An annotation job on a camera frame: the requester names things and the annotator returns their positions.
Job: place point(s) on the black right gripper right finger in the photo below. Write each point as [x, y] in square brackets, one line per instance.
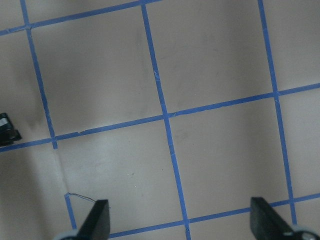
[266, 223]

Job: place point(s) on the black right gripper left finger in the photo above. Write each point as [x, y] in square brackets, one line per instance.
[97, 225]

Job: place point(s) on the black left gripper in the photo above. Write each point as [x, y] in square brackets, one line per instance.
[8, 133]

